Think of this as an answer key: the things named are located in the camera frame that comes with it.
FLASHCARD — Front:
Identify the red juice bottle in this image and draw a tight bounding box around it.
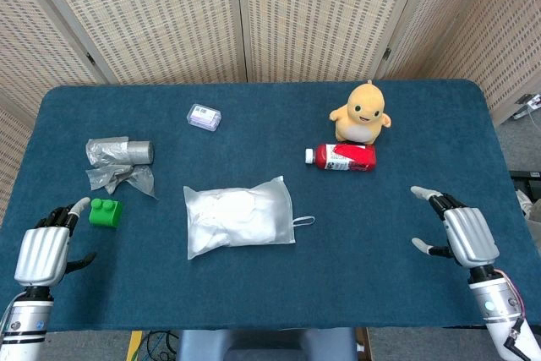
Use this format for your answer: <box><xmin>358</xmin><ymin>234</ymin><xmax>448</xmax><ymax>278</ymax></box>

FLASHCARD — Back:
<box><xmin>304</xmin><ymin>143</ymin><xmax>378</xmax><ymax>173</ymax></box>

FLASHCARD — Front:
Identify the white sneaker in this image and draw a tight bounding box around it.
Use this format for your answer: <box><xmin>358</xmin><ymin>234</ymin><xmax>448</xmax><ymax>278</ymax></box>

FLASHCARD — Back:
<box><xmin>516</xmin><ymin>189</ymin><xmax>541</xmax><ymax>227</ymax></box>

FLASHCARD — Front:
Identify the crumpled grey plastic bag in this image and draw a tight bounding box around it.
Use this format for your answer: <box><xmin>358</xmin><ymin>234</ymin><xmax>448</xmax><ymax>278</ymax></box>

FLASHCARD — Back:
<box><xmin>85</xmin><ymin>164</ymin><xmax>158</xmax><ymax>200</ymax></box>

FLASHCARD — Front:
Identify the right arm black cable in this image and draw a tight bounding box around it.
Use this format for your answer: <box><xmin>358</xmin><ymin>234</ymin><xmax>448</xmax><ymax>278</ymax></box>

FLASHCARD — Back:
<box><xmin>502</xmin><ymin>326</ymin><xmax>532</xmax><ymax>356</ymax></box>

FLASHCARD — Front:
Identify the clear purple plastic box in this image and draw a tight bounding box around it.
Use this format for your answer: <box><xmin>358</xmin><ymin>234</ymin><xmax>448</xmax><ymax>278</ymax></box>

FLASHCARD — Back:
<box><xmin>186</xmin><ymin>103</ymin><xmax>222</xmax><ymax>132</ymax></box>

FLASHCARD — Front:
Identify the blue tablecloth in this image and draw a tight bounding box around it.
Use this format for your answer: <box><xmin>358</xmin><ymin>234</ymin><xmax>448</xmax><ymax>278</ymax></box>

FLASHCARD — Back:
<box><xmin>0</xmin><ymin>79</ymin><xmax>541</xmax><ymax>332</ymax></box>

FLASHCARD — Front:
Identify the white translucent plastic bag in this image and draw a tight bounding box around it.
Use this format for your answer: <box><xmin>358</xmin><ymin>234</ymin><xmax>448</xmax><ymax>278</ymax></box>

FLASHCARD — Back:
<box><xmin>183</xmin><ymin>174</ymin><xmax>316</xmax><ymax>260</ymax></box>

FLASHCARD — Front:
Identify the grey foil-wrapped roll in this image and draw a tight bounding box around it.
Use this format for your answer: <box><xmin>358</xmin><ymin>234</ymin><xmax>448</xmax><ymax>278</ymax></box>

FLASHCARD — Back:
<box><xmin>85</xmin><ymin>136</ymin><xmax>155</xmax><ymax>167</ymax></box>

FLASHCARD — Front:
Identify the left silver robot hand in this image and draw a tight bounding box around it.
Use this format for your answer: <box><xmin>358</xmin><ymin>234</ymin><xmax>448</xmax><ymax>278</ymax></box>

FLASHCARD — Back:
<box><xmin>14</xmin><ymin>196</ymin><xmax>97</xmax><ymax>287</ymax></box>

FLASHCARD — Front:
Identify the floor cable bundle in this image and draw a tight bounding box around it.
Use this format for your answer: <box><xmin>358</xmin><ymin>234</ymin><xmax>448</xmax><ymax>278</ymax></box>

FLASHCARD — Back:
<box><xmin>141</xmin><ymin>330</ymin><xmax>181</xmax><ymax>361</ymax></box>

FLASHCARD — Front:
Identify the yellow flat bar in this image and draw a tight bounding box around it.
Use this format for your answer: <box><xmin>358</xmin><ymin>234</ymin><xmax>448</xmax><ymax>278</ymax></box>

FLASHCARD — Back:
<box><xmin>125</xmin><ymin>330</ymin><xmax>144</xmax><ymax>361</ymax></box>

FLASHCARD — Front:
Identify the green toy block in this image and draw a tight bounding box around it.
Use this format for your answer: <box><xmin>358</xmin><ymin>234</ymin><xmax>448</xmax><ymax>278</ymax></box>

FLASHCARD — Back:
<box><xmin>88</xmin><ymin>198</ymin><xmax>124</xmax><ymax>229</ymax></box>

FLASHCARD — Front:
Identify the white power strip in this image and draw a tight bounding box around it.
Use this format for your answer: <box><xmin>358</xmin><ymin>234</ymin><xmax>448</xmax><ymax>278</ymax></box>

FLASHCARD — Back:
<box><xmin>514</xmin><ymin>93</ymin><xmax>541</xmax><ymax>120</ymax></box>

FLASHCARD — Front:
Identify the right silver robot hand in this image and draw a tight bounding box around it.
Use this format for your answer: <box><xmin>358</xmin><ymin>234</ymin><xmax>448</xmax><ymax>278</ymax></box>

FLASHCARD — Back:
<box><xmin>410</xmin><ymin>185</ymin><xmax>500</xmax><ymax>270</ymax></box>

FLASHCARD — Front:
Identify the yellow plush toy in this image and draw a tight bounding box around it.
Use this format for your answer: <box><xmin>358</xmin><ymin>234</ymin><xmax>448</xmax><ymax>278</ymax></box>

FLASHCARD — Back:
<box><xmin>329</xmin><ymin>79</ymin><xmax>393</xmax><ymax>145</ymax></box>

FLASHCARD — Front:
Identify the wooden table leg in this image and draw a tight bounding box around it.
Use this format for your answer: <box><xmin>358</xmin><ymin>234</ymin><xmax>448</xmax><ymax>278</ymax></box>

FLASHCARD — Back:
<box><xmin>355</xmin><ymin>326</ymin><xmax>373</xmax><ymax>361</ymax></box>

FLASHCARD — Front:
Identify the wicker folding screen panel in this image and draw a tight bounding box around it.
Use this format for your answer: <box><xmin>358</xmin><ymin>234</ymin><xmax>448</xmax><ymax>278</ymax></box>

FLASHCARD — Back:
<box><xmin>375</xmin><ymin>0</ymin><xmax>541</xmax><ymax>125</ymax></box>
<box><xmin>0</xmin><ymin>0</ymin><xmax>117</xmax><ymax>102</ymax></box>
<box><xmin>20</xmin><ymin>0</ymin><xmax>249</xmax><ymax>85</ymax></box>
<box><xmin>236</xmin><ymin>0</ymin><xmax>424</xmax><ymax>83</ymax></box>
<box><xmin>0</xmin><ymin>94</ymin><xmax>37</xmax><ymax>227</ymax></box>

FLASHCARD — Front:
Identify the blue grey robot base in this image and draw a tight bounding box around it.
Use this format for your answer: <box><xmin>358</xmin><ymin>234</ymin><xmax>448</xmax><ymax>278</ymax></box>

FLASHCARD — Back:
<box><xmin>175</xmin><ymin>327</ymin><xmax>360</xmax><ymax>361</ymax></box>

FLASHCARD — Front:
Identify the black equipment base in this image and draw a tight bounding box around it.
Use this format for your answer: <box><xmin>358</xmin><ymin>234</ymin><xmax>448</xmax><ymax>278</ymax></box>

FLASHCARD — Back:
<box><xmin>509</xmin><ymin>169</ymin><xmax>541</xmax><ymax>201</ymax></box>

